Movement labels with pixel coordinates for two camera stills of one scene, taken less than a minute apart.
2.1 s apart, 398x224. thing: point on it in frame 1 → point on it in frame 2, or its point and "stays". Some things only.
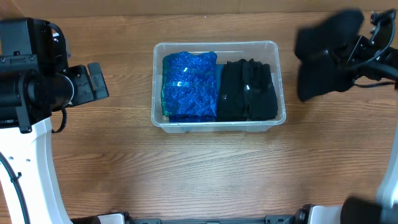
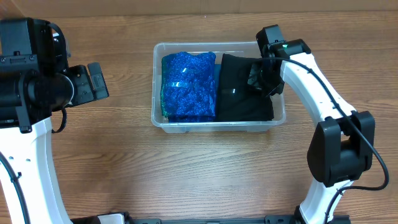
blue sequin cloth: x=188 y=92 stays
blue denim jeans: x=218 y=74 stays
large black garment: x=322 y=49 → x=239 y=101
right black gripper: x=354 y=51 → x=259 y=76
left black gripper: x=81 y=76 stays
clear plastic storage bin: x=266 y=52 stays
